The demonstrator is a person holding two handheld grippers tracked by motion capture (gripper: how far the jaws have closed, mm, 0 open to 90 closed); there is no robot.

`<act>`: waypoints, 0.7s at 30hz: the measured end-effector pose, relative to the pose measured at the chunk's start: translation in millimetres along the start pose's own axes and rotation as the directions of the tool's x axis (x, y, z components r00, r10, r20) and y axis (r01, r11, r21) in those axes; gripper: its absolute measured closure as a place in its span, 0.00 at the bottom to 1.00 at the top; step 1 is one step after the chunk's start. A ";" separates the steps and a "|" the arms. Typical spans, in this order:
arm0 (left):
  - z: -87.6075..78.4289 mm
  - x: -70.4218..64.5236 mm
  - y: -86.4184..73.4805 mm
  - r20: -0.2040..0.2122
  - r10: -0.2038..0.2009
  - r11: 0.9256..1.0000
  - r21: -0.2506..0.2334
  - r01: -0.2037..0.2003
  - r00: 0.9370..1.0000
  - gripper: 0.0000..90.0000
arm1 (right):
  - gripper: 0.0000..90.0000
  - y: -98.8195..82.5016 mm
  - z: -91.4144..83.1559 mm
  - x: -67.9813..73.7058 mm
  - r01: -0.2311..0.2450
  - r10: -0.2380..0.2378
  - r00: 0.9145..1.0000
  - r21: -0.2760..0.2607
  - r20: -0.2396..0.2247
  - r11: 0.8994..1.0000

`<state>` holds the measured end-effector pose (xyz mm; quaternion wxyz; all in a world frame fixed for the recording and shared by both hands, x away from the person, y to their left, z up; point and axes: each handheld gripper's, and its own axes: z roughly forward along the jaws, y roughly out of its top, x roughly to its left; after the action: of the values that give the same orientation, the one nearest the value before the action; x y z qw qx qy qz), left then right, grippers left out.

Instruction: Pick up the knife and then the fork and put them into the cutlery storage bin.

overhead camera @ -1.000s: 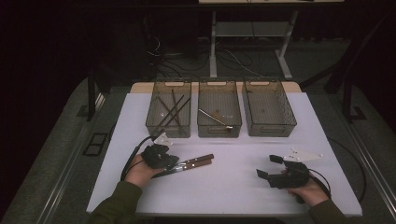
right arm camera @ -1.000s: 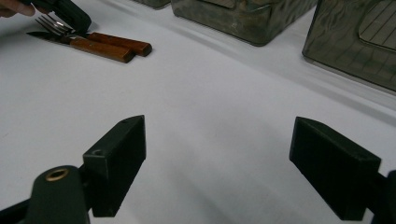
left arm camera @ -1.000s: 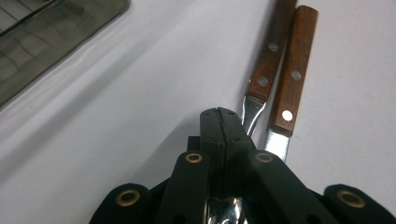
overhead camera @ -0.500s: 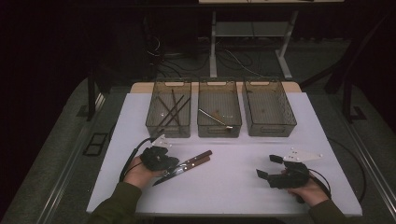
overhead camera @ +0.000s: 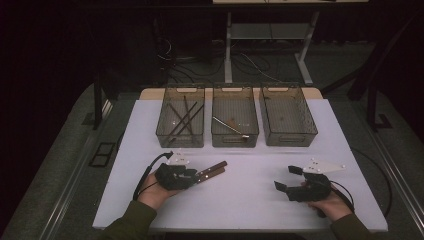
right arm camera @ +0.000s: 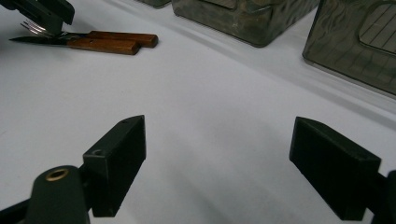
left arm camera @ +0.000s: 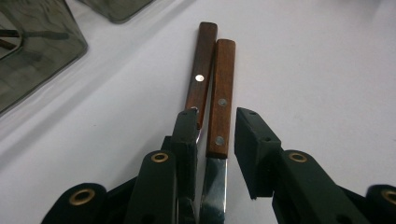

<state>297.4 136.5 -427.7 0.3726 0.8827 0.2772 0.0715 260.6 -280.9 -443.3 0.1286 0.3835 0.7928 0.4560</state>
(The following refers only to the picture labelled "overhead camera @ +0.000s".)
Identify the grey metal frame desk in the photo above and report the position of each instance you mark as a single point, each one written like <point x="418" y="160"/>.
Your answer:
<point x="228" y="50"/>

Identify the white table cover sheet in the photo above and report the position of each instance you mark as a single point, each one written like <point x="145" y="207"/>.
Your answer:
<point x="240" y="200"/>

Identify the black metal stand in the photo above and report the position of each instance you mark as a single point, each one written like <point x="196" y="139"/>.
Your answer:
<point x="371" y="100"/>
<point x="97" y="106"/>

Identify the person's right hand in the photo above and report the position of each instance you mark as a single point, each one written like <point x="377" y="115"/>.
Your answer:
<point x="328" y="208"/>

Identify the metal floor rail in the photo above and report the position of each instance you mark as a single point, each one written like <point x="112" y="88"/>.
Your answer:
<point x="406" y="190"/>
<point x="66" y="196"/>

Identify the smoky clear plastic bin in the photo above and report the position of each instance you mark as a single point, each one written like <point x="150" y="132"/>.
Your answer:
<point x="235" y="100"/>
<point x="286" y="113"/>
<point x="196" y="133"/>

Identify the person's left hand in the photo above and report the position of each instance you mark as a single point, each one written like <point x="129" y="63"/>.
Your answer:
<point x="153" y="196"/>

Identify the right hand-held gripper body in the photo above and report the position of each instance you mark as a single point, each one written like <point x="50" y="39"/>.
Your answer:
<point x="310" y="191"/>

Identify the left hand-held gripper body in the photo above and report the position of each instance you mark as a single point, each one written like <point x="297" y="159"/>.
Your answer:
<point x="170" y="176"/>

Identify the brown chopstick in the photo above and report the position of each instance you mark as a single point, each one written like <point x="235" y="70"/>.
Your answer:
<point x="186" y="106"/>
<point x="175" y="111"/>

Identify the metal spoon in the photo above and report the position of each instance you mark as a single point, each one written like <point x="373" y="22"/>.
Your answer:
<point x="223" y="122"/>

